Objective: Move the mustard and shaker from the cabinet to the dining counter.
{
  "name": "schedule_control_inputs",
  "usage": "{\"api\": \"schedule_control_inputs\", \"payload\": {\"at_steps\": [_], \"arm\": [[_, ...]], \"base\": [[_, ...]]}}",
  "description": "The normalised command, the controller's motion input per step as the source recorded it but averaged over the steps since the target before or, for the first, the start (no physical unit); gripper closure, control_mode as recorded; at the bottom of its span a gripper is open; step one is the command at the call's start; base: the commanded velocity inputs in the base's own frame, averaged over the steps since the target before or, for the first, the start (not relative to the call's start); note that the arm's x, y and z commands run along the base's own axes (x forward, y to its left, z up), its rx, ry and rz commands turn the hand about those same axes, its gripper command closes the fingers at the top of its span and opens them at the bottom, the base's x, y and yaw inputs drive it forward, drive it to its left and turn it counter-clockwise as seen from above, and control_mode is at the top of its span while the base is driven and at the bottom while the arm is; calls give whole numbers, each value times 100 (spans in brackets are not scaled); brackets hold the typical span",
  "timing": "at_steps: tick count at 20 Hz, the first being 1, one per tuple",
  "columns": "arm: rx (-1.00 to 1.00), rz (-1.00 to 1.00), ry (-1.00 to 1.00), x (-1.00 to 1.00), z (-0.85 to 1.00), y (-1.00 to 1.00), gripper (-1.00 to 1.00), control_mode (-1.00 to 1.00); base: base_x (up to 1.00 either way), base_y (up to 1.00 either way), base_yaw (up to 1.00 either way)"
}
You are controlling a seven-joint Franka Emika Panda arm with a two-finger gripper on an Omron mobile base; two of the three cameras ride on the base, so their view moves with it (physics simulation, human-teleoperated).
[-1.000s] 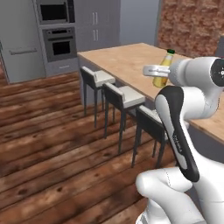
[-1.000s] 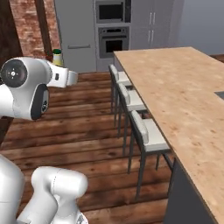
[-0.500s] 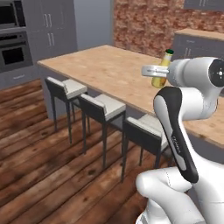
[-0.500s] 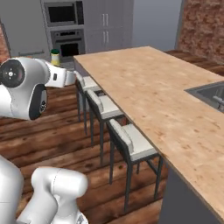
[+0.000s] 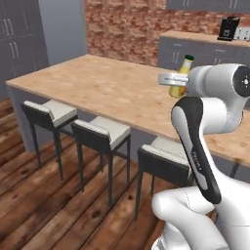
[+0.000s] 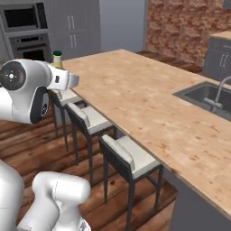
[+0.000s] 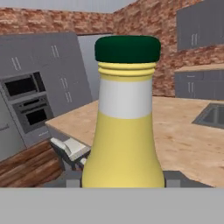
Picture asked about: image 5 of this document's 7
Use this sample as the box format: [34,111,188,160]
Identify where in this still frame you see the black stool with white cushion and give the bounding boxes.
[70,115,132,208]
[134,136,196,221]
[21,99,79,182]

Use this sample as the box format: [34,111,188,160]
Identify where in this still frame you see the tall grey cupboards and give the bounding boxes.
[0,0,50,102]

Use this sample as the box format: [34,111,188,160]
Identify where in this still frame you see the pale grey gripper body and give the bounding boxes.
[158,71,189,88]

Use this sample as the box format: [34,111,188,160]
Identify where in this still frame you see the black coffee machine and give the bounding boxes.
[217,17,241,42]

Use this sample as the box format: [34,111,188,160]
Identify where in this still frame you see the white toaster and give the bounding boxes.
[233,26,250,42]

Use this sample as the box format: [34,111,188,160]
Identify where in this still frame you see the grey base cupboards run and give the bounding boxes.
[156,30,250,71]

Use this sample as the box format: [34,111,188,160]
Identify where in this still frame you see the yellow bottle with green cap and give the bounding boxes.
[168,54,195,100]

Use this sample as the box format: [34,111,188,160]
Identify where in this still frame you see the grey wall cupboards run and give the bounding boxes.
[165,0,250,15]

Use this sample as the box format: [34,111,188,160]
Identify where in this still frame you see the grey dining counter island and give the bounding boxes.
[5,53,250,184]

